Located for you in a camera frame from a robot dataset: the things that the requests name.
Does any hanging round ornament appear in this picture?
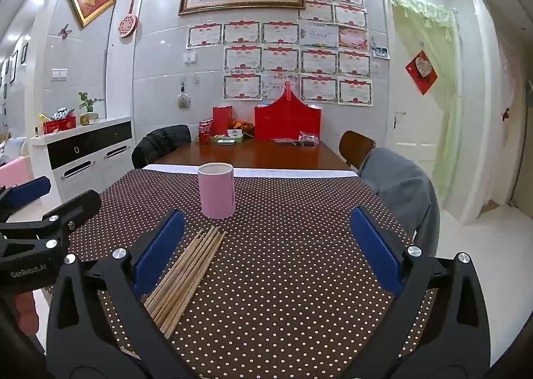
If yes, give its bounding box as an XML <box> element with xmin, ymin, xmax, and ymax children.
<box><xmin>177</xmin><ymin>80</ymin><xmax>192</xmax><ymax>109</ymax></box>

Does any group of wall certificates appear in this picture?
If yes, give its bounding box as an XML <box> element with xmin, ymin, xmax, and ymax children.
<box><xmin>186</xmin><ymin>0</ymin><xmax>374</xmax><ymax>107</ymax></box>

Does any red heart door decoration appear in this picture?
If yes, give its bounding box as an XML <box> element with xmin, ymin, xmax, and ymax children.
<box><xmin>405</xmin><ymin>50</ymin><xmax>439</xmax><ymax>96</ymax></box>

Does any small potted plant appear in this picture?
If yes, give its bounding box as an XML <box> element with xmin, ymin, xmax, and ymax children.
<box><xmin>78</xmin><ymin>91</ymin><xmax>106</xmax><ymax>126</ymax></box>

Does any red tissue box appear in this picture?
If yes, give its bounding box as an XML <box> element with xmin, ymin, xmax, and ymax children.
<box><xmin>42</xmin><ymin>116</ymin><xmax>77</xmax><ymax>135</ymax></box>

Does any black jacket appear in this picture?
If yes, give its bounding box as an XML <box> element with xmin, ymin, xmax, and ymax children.
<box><xmin>131</xmin><ymin>125</ymin><xmax>193</xmax><ymax>170</ymax></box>

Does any brown polka dot tablecloth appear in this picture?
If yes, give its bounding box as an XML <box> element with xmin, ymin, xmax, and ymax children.
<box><xmin>67</xmin><ymin>168</ymin><xmax>438</xmax><ymax>379</ymax></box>

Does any green tray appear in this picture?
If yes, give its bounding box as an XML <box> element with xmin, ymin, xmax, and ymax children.
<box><xmin>209</xmin><ymin>132</ymin><xmax>246</xmax><ymax>146</ymax></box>

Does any pink padded seat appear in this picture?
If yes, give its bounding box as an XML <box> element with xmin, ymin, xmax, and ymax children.
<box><xmin>0</xmin><ymin>155</ymin><xmax>33</xmax><ymax>190</ymax></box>

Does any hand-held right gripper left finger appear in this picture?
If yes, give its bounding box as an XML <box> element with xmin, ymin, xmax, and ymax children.
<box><xmin>46</xmin><ymin>209</ymin><xmax>188</xmax><ymax>379</ymax></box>

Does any green sheer curtain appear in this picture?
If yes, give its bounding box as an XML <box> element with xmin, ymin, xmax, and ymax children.
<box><xmin>382</xmin><ymin>0</ymin><xmax>464</xmax><ymax>207</ymax></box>

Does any person's left hand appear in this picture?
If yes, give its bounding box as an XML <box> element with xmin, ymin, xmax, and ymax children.
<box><xmin>14</xmin><ymin>289</ymin><xmax>40</xmax><ymax>338</ymax></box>

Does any wooden chair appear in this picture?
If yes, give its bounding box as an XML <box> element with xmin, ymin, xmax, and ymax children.
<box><xmin>338</xmin><ymin>130</ymin><xmax>376</xmax><ymax>171</ymax></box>

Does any white black sideboard cabinet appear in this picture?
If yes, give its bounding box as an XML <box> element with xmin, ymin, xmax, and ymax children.
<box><xmin>28</xmin><ymin>116</ymin><xmax>135</xmax><ymax>205</ymax></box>

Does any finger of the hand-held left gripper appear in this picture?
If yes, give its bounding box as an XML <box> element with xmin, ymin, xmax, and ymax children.
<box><xmin>0</xmin><ymin>189</ymin><xmax>102</xmax><ymax>265</ymax></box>
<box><xmin>0</xmin><ymin>176</ymin><xmax>52</xmax><ymax>221</ymax></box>

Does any pink cylindrical holder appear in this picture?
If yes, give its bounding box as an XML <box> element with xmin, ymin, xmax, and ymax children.
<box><xmin>197</xmin><ymin>162</ymin><xmax>236</xmax><ymax>220</ymax></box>

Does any red round paper ornament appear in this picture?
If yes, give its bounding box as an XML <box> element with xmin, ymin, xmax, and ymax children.
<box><xmin>118</xmin><ymin>0</ymin><xmax>139</xmax><ymax>40</ymax></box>

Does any white door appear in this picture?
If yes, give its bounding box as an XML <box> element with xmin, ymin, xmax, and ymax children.
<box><xmin>393</xmin><ymin>21</ymin><xmax>448</xmax><ymax>163</ymax></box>

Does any bundle of wooden chopsticks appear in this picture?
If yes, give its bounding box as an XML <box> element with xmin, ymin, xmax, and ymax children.
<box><xmin>144</xmin><ymin>226</ymin><xmax>228</xmax><ymax>340</ymax></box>

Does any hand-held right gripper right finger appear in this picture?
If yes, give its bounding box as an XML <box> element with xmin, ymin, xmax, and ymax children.
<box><xmin>350</xmin><ymin>206</ymin><xmax>492</xmax><ymax>379</ymax></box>

